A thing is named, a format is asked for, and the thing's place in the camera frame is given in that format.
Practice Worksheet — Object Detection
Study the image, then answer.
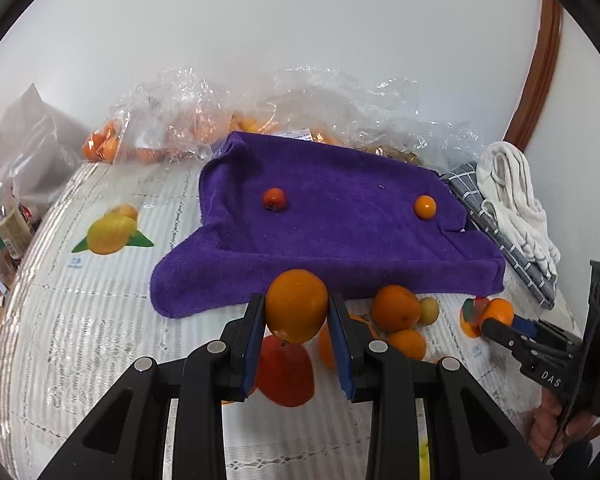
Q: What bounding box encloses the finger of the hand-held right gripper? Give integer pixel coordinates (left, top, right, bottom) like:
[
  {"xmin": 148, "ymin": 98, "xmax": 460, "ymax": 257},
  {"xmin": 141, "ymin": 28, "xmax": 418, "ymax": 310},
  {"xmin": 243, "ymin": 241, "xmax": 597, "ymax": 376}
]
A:
[
  {"xmin": 512, "ymin": 316, "xmax": 581, "ymax": 348},
  {"xmin": 481, "ymin": 317, "xmax": 576, "ymax": 366}
]

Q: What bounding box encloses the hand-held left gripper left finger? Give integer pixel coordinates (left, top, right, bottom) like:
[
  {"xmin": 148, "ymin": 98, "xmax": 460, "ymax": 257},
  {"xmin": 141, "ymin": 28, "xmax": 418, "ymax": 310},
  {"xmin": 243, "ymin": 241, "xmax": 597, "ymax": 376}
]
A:
[{"xmin": 37, "ymin": 292, "xmax": 266, "ymax": 480}]

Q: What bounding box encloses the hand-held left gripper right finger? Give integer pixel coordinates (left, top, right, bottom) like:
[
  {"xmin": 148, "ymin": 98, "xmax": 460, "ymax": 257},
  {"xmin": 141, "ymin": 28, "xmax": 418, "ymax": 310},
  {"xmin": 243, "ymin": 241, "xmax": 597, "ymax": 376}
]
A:
[{"xmin": 328, "ymin": 292, "xmax": 553, "ymax": 480}]

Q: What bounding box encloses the small mandarin orange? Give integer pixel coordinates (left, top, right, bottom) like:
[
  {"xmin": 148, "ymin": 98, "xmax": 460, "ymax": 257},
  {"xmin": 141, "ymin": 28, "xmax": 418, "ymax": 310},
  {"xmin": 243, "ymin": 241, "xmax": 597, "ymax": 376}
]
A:
[
  {"xmin": 387, "ymin": 329, "xmax": 427, "ymax": 361},
  {"xmin": 482, "ymin": 298, "xmax": 516, "ymax": 327}
]

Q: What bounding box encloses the smooth oval orange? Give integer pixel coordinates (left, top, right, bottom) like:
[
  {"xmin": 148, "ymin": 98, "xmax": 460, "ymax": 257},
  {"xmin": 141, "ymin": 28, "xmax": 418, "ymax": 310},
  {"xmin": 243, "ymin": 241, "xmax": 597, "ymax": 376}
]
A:
[{"xmin": 264, "ymin": 269, "xmax": 329, "ymax": 345}]

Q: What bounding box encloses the large bumpy orange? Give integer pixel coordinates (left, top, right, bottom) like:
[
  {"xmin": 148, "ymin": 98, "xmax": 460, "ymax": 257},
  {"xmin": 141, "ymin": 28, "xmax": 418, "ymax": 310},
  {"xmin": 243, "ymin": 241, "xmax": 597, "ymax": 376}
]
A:
[{"xmin": 370, "ymin": 284, "xmax": 423, "ymax": 333}]

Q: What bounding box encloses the person's right hand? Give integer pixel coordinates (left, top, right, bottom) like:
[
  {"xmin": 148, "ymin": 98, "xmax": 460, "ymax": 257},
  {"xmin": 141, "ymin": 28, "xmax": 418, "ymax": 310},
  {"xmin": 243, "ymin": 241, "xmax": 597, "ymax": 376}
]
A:
[{"xmin": 530, "ymin": 391, "xmax": 600, "ymax": 460}]

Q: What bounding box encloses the medium orange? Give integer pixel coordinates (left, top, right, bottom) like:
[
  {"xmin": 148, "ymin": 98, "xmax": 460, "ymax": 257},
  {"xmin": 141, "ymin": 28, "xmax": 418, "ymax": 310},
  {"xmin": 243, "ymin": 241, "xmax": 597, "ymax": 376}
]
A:
[{"xmin": 318, "ymin": 312, "xmax": 380, "ymax": 372}]

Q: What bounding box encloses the small yellowish fruit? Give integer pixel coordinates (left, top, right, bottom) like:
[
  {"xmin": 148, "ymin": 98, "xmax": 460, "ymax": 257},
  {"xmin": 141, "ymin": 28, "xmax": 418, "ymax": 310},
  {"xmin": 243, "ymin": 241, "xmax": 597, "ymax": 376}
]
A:
[{"xmin": 418, "ymin": 296, "xmax": 440, "ymax": 326}]

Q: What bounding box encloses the white striped towel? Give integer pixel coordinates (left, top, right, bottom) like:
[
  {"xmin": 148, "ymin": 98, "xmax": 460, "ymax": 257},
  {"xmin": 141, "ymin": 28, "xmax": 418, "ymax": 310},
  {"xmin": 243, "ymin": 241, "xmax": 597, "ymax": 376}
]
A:
[{"xmin": 476, "ymin": 141, "xmax": 561, "ymax": 278}]

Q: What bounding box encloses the purple towel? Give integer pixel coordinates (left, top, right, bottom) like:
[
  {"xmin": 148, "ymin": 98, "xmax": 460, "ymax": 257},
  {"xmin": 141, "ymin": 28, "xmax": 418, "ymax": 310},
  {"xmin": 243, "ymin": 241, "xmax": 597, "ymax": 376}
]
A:
[{"xmin": 150, "ymin": 131, "xmax": 506, "ymax": 319}]

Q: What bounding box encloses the small red fruit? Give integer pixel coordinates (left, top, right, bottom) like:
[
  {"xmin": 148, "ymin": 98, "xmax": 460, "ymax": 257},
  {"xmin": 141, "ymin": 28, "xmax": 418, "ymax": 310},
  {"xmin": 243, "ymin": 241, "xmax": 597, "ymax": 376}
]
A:
[{"xmin": 263, "ymin": 187, "xmax": 288, "ymax": 212}]

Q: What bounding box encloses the fruit print tablecloth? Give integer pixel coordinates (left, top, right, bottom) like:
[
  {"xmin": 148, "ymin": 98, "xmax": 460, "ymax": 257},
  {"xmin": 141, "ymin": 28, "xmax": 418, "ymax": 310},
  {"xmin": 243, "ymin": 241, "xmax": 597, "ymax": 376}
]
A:
[{"xmin": 0, "ymin": 160, "xmax": 588, "ymax": 480}]

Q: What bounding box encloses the small round kumquat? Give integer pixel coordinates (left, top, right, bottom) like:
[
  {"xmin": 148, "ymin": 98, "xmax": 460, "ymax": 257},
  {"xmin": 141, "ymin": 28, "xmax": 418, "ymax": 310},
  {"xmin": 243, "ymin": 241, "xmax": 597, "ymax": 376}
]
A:
[{"xmin": 413, "ymin": 195, "xmax": 437, "ymax": 220}]

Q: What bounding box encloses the grey checked cloth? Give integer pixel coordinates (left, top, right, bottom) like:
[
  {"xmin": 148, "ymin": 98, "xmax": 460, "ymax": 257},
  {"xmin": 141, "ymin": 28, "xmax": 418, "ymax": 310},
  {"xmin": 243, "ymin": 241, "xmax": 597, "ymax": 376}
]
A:
[{"xmin": 439, "ymin": 161, "xmax": 557, "ymax": 310}]

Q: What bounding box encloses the pile of brown longans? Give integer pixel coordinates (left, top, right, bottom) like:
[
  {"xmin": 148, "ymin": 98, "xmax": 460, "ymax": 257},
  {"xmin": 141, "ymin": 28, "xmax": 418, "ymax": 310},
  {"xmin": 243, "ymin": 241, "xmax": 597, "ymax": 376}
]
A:
[{"xmin": 355, "ymin": 145, "xmax": 423, "ymax": 166}]

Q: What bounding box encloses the clear plastic bag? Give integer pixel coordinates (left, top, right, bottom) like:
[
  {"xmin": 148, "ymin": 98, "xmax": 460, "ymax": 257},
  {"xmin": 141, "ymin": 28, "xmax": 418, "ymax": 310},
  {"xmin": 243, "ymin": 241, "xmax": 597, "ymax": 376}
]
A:
[
  {"xmin": 82, "ymin": 67, "xmax": 281, "ymax": 163},
  {"xmin": 272, "ymin": 65, "xmax": 486, "ymax": 168}
]

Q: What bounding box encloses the pile of bagged mandarins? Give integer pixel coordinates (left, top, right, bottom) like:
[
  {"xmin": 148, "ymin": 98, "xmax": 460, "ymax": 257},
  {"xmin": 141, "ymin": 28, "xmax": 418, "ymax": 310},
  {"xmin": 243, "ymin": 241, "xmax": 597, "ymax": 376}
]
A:
[{"xmin": 82, "ymin": 112, "xmax": 341, "ymax": 163}]

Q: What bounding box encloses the clear plastic bottle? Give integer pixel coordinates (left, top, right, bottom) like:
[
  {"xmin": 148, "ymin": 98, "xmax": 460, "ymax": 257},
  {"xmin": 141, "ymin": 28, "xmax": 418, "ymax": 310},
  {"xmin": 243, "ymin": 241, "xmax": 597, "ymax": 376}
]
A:
[{"xmin": 0, "ymin": 182, "xmax": 35, "ymax": 261}]

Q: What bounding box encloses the white plastic bag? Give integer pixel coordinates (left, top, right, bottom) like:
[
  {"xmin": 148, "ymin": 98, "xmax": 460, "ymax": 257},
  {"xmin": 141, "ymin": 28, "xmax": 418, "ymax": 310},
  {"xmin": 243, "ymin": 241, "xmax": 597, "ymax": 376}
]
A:
[{"xmin": 0, "ymin": 82, "xmax": 81, "ymax": 211}]

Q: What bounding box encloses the brown wooden door frame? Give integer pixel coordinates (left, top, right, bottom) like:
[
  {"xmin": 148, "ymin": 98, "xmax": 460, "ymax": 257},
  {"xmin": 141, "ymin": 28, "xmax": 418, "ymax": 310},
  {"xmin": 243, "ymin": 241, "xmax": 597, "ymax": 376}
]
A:
[{"xmin": 502, "ymin": 0, "xmax": 565, "ymax": 151}]

